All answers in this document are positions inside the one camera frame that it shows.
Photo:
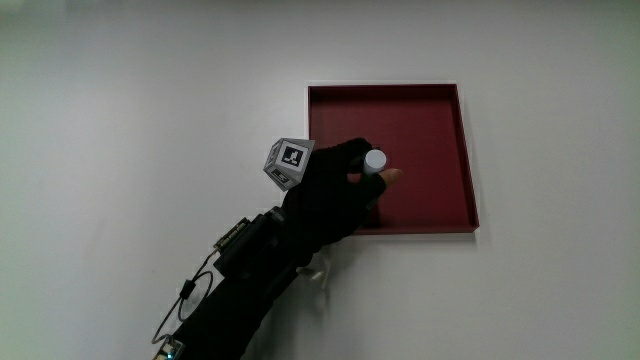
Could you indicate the person's left hand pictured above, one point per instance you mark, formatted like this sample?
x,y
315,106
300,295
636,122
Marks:
x,y
325,200

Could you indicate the white glue stick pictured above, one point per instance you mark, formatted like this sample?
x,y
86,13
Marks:
x,y
375,161

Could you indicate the person's left forearm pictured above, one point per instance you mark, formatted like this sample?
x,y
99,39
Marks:
x,y
240,295

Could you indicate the dark red square tray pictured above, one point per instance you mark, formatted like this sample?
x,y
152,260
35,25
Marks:
x,y
425,150

